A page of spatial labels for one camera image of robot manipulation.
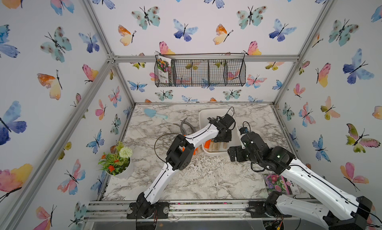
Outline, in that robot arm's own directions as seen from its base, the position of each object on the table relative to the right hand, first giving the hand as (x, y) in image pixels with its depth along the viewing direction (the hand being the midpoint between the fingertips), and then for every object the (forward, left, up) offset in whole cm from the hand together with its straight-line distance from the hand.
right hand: (237, 148), depth 74 cm
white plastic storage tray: (+34, +17, -15) cm, 41 cm away
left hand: (+15, 0, -16) cm, 22 cm away
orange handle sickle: (+28, +33, -21) cm, 48 cm away
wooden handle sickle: (+10, +10, -17) cm, 22 cm away
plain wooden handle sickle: (+11, +6, -19) cm, 23 cm away
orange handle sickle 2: (+7, +22, -20) cm, 30 cm away
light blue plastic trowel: (+38, +57, -19) cm, 71 cm away
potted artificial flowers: (-8, +59, -7) cm, 60 cm away
